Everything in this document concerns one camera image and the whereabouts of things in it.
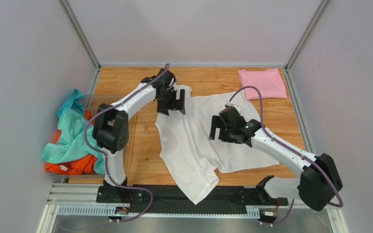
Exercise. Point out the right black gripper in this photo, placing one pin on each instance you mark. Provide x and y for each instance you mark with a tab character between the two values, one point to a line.
223	129

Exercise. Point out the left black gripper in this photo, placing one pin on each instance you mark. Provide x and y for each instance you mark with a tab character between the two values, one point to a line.
179	104

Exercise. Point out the white t shirt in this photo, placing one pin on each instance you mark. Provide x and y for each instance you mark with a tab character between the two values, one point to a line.
191	158

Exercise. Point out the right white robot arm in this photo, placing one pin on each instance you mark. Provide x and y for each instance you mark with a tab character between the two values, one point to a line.
317	183

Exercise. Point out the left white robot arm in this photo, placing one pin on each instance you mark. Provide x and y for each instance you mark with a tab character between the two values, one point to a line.
111	122

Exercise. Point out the folded pink t shirt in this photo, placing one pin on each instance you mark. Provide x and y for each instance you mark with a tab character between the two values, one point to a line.
269	82

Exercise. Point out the clear plastic bin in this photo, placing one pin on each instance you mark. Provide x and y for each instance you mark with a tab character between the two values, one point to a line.
91	104

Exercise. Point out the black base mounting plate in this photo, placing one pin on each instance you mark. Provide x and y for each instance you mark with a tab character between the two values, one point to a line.
189	198

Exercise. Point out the teal blue t shirt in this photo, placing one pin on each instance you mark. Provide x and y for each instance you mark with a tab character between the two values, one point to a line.
73	103

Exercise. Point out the orange t shirt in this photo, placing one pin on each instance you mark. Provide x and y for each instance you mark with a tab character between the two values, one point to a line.
73	166

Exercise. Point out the mint green t shirt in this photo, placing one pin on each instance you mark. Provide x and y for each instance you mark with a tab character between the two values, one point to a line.
73	139

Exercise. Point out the aluminium frame rail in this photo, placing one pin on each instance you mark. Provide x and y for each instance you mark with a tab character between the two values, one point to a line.
116	204

